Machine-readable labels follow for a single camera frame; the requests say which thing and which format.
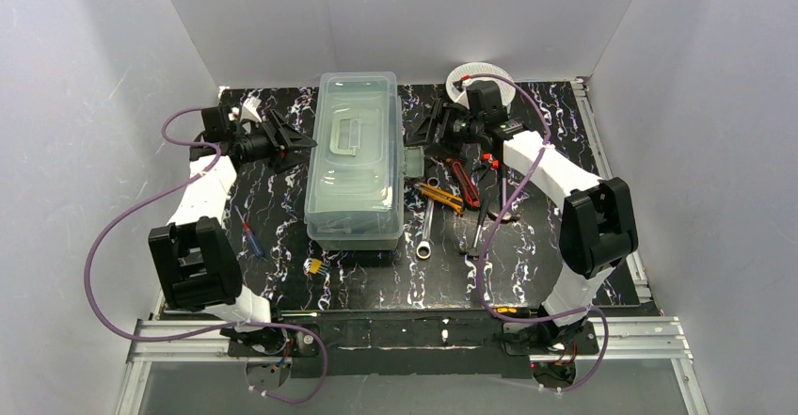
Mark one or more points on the aluminium frame rail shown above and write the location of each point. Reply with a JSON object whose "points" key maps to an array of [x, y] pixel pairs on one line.
{"points": [[647, 369]]}

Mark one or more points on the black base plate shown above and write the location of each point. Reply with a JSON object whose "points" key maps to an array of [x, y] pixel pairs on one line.
{"points": [[414, 343]]}

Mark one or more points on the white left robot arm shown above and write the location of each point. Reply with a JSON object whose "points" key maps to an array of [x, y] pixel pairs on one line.
{"points": [[194, 260]]}

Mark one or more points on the yellow black screwdriver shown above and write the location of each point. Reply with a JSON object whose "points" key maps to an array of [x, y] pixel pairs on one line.
{"points": [[514, 312]]}

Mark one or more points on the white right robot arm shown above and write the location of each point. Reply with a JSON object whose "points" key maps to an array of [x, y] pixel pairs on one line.
{"points": [[597, 230]]}

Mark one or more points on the red black utility knife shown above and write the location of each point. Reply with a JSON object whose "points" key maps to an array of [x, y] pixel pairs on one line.
{"points": [[470, 194]]}

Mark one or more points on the silver combination wrench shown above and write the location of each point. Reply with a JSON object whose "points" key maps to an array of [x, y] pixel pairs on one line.
{"points": [[423, 249]]}

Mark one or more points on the white filament spool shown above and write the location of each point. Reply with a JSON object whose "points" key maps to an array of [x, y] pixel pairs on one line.
{"points": [[472, 72]]}

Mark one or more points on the green handled screwdriver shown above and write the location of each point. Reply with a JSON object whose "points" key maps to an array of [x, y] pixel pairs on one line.
{"points": [[472, 251]]}

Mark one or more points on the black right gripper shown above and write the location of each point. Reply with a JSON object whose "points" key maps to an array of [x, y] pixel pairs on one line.
{"points": [[438, 123]]}

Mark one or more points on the orange utility knife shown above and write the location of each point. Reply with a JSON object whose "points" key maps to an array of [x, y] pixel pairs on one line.
{"points": [[441, 196]]}

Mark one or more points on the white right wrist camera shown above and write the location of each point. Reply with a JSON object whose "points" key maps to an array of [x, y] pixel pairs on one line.
{"points": [[457, 93]]}

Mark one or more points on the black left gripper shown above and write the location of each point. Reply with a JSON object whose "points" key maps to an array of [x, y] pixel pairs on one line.
{"points": [[276, 143]]}

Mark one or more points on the small yellow bit holder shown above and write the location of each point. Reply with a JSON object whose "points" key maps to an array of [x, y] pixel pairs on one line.
{"points": [[313, 266]]}

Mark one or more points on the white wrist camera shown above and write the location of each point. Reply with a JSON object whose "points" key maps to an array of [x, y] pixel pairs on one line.
{"points": [[248, 111], [457, 93]]}

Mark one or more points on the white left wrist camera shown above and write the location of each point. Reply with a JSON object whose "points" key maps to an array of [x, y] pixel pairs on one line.
{"points": [[248, 111]]}

